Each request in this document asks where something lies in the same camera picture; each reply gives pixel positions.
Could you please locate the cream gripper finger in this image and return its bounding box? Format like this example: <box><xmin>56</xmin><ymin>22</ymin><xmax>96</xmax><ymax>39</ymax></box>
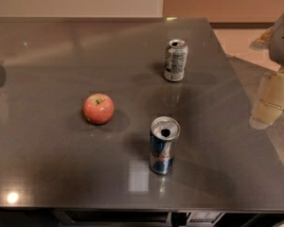
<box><xmin>255</xmin><ymin>27</ymin><xmax>273</xmax><ymax>45</ymax></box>
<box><xmin>249</xmin><ymin>66</ymin><xmax>284</xmax><ymax>130</ymax></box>

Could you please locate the white green 7up can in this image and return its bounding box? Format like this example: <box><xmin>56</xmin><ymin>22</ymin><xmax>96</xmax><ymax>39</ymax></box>
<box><xmin>164</xmin><ymin>39</ymin><xmax>188</xmax><ymax>82</ymax></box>

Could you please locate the blue silver redbull can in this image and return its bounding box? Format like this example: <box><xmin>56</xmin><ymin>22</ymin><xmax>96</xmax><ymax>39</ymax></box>
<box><xmin>150</xmin><ymin>116</ymin><xmax>181</xmax><ymax>175</ymax></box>

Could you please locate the red apple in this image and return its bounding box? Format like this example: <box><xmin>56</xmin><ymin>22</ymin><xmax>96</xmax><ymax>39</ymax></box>
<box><xmin>82</xmin><ymin>94</ymin><xmax>115</xmax><ymax>125</ymax></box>

